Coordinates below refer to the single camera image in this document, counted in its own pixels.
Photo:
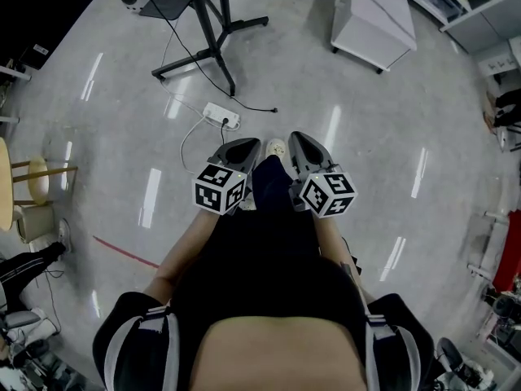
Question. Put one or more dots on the person's left forearm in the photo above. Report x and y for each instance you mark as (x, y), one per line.
(185, 242)

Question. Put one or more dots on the white metal shelving unit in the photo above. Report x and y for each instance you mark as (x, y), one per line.
(480, 27)

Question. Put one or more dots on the wooden stool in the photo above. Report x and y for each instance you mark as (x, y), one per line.
(38, 179)

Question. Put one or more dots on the white power strip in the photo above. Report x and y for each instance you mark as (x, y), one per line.
(220, 113)

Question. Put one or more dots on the person's right white shoe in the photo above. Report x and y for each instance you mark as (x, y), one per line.
(276, 147)

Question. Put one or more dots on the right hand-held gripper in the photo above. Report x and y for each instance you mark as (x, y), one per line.
(325, 196)

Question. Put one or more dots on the person's legs in dark trousers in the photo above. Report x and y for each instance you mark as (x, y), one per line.
(272, 181)

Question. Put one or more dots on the person's right forearm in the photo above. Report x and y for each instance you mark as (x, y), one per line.
(330, 242)

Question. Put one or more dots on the beige waste bin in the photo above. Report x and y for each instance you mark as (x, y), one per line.
(34, 222)

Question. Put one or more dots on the white rolling cabinet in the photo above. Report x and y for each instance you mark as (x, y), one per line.
(366, 18)

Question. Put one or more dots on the person's white shoe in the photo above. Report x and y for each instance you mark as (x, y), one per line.
(248, 205)
(276, 147)

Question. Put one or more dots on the person's left white shoe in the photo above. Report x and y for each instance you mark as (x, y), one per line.
(248, 205)

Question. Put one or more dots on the black wheeled TV stand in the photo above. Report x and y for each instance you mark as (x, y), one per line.
(211, 35)

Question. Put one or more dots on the person's black top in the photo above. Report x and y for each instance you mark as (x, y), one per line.
(264, 279)

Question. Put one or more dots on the red fabric cover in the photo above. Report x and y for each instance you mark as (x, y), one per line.
(509, 259)

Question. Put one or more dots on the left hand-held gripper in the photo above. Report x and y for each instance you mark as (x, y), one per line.
(209, 196)

